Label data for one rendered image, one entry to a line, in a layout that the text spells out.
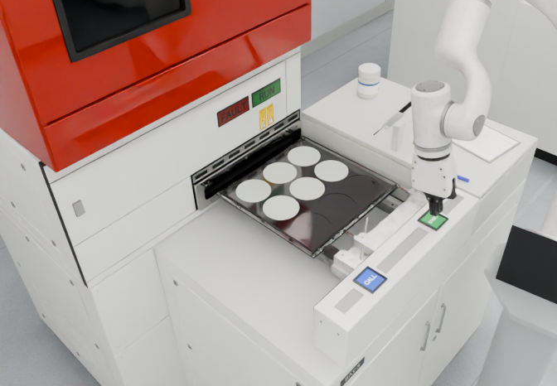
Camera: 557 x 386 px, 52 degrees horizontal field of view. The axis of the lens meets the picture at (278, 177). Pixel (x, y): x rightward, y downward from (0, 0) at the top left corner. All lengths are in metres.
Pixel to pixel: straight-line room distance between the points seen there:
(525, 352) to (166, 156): 1.08
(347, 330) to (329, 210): 0.44
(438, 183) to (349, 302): 0.34
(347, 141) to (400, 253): 0.48
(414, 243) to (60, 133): 0.83
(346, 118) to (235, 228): 0.49
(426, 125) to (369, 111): 0.58
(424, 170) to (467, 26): 0.33
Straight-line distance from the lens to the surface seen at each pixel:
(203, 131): 1.54
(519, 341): 1.69
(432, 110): 1.26
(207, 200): 1.65
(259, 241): 1.58
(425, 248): 1.40
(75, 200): 1.39
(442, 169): 1.33
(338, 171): 1.68
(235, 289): 1.48
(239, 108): 1.60
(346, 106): 1.85
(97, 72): 1.22
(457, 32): 1.31
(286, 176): 1.66
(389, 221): 1.57
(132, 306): 1.71
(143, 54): 1.27
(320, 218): 1.53
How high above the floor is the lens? 1.95
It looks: 39 degrees down
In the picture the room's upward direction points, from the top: 2 degrees counter-clockwise
